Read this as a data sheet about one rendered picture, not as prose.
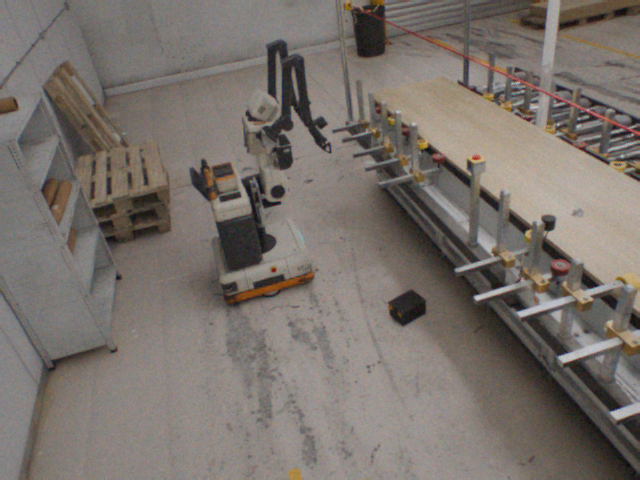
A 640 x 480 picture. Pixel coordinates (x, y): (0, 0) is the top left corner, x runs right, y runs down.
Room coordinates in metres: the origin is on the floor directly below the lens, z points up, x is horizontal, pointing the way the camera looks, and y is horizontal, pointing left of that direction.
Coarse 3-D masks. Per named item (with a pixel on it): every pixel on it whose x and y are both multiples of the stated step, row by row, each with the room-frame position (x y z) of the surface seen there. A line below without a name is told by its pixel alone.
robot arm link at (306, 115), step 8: (296, 64) 3.11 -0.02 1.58; (296, 72) 3.12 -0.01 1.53; (304, 72) 3.13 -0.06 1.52; (296, 80) 3.13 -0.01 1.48; (304, 80) 3.13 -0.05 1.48; (304, 88) 3.13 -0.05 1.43; (304, 96) 3.13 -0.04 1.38; (304, 104) 3.13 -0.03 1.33; (304, 112) 3.12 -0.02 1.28; (304, 120) 3.12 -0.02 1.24; (312, 120) 3.13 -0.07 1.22
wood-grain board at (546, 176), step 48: (384, 96) 4.26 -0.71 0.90; (432, 96) 4.08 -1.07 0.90; (480, 96) 3.91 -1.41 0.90; (432, 144) 3.20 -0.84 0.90; (480, 144) 3.09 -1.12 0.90; (528, 144) 2.98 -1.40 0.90; (528, 192) 2.42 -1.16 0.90; (576, 192) 2.34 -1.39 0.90; (624, 192) 2.27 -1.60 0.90; (576, 240) 1.94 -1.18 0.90; (624, 240) 1.88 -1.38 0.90
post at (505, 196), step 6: (504, 192) 2.03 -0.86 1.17; (510, 192) 2.03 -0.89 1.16; (504, 198) 2.02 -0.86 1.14; (510, 198) 2.03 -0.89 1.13; (504, 204) 2.02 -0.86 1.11; (504, 210) 2.02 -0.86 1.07; (498, 216) 2.05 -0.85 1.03; (504, 216) 2.02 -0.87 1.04; (498, 222) 2.05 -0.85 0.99; (504, 222) 2.02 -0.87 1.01; (498, 228) 2.04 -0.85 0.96; (504, 228) 2.02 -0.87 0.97; (498, 234) 2.04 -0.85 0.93; (504, 234) 2.02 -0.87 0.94; (498, 240) 2.04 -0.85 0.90; (504, 240) 2.02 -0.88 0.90; (498, 246) 2.03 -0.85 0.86; (504, 246) 2.02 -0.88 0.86; (498, 270) 2.02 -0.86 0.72
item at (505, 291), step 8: (528, 280) 1.76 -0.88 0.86; (552, 280) 1.75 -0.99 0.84; (504, 288) 1.73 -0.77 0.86; (512, 288) 1.72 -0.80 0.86; (520, 288) 1.72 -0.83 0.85; (528, 288) 1.73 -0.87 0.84; (480, 296) 1.70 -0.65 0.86; (488, 296) 1.70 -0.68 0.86; (496, 296) 1.70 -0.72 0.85; (504, 296) 1.71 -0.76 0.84
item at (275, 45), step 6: (270, 42) 3.59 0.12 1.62; (276, 42) 3.55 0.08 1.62; (270, 48) 3.52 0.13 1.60; (276, 48) 3.53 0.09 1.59; (270, 54) 3.53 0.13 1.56; (276, 54) 3.54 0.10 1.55; (270, 60) 3.53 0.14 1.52; (276, 60) 3.55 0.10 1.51; (270, 66) 3.53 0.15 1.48; (276, 66) 3.55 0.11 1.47; (270, 72) 3.53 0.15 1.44; (276, 72) 3.55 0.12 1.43; (270, 78) 3.53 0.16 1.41; (276, 78) 3.55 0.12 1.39; (270, 84) 3.52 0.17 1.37; (276, 84) 3.55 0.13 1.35; (270, 90) 3.52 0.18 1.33; (276, 90) 3.53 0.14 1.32; (276, 96) 3.50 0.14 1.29
